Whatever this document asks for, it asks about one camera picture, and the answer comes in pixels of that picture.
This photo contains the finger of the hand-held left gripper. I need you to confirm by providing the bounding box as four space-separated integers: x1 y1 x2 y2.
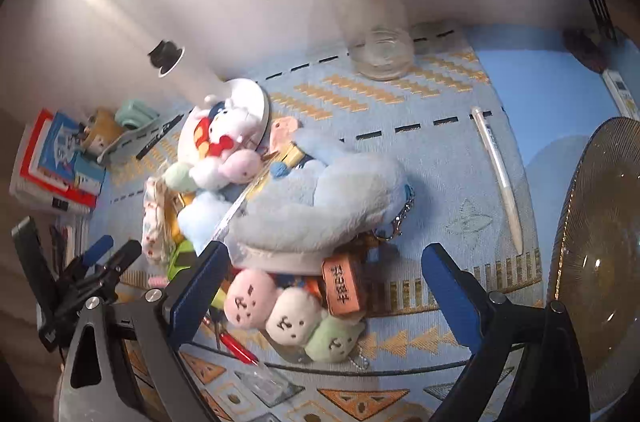
55 239 143 323
57 236 115 288

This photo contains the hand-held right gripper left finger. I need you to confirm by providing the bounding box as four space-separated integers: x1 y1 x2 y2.
59 241 231 422

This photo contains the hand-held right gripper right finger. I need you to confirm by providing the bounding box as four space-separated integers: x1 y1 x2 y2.
421 243 591 422

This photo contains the green handheld gadget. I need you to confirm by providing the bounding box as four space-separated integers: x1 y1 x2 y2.
167 242 202 284

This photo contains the pink white green face plush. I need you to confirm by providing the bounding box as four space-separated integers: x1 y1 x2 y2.
222 267 371 370

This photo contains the lilac white green dango plush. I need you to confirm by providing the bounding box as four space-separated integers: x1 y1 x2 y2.
164 151 262 194

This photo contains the light blue plush toy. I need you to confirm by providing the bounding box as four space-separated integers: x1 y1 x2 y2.
177 129 416 270

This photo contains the brown ribbed glass plate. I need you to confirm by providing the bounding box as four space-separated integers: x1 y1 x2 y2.
545 116 640 413

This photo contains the white cat plush toy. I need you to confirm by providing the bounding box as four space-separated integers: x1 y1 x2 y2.
187 95 265 173

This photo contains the floral fabric pouch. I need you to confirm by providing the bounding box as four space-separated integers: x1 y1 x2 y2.
141 177 173 265

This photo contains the red pen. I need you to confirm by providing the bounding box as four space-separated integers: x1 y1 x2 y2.
215 327 261 365

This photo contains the clear plastic stick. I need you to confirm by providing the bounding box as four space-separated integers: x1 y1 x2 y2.
212 175 266 248

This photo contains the blue illustrated book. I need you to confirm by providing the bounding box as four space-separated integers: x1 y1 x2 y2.
42 111 108 198

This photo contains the small brown pen cup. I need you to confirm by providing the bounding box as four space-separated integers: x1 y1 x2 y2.
82 109 123 154

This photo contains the clear plastic packet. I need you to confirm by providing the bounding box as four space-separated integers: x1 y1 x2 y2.
237 362 291 408

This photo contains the black marker pen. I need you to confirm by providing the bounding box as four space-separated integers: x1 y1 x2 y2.
136 114 184 161

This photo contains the white pen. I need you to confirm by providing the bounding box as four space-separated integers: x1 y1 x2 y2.
470 105 525 255

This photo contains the blue patterned mat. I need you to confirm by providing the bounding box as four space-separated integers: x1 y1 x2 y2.
87 20 546 422

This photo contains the white desk lamp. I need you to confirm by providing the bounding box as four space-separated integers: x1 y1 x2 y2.
27 0 272 175

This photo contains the white remote control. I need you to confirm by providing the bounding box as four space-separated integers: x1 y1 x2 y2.
602 70 640 120

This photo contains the round wooden coaster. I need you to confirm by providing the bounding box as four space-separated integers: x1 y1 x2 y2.
562 27 608 73

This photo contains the brown brick keychain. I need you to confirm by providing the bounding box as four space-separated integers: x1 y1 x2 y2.
321 252 368 318

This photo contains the mint green toy camera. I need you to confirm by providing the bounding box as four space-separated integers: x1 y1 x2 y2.
115 100 161 134

